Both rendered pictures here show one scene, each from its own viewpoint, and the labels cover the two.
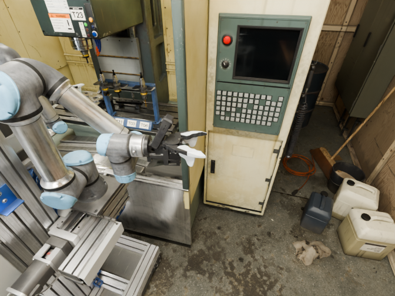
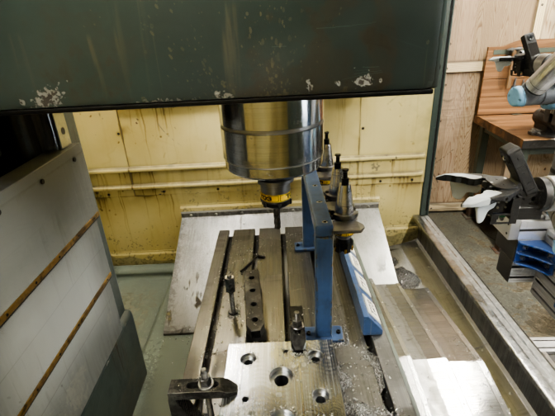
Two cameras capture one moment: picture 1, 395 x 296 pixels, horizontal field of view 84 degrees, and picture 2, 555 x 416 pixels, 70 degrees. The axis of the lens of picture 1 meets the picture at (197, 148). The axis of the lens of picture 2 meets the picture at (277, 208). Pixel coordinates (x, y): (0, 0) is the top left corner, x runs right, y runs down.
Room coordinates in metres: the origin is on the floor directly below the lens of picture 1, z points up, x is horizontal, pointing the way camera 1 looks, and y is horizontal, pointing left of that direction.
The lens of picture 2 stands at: (1.98, 1.49, 1.63)
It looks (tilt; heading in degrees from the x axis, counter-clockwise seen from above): 25 degrees down; 256
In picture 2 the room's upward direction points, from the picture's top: 3 degrees counter-clockwise
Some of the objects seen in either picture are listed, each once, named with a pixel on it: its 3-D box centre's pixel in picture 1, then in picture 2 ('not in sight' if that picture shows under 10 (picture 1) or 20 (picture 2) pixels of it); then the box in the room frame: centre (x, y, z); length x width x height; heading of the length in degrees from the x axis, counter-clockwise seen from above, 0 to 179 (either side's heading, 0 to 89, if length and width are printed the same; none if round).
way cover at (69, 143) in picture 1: (101, 154); (427, 375); (1.40, 0.80, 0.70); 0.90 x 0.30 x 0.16; 76
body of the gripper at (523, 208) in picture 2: not in sight; (512, 197); (1.32, 0.88, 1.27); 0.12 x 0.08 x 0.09; 163
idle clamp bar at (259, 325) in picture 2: (129, 103); (253, 306); (1.85, 0.63, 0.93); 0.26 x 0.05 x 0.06; 81
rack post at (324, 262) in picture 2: (107, 99); (323, 288); (1.70, 0.76, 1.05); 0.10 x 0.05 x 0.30; 166
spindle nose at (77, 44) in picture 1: (80, 39); (272, 127); (1.84, 0.90, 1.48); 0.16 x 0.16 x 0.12
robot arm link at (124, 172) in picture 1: (124, 164); (550, 93); (0.59, 0.26, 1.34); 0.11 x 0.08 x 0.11; 177
